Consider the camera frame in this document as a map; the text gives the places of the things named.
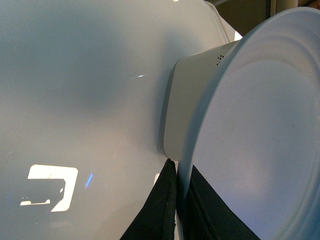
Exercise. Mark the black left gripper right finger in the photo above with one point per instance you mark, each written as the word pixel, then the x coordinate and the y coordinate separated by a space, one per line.
pixel 207 217

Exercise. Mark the white chrome two-slot toaster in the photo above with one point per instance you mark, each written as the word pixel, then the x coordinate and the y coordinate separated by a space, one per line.
pixel 190 77

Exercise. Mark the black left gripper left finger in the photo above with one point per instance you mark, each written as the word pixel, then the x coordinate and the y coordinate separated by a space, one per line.
pixel 156 219

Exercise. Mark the grey round plate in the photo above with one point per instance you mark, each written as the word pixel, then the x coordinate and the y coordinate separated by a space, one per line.
pixel 255 132

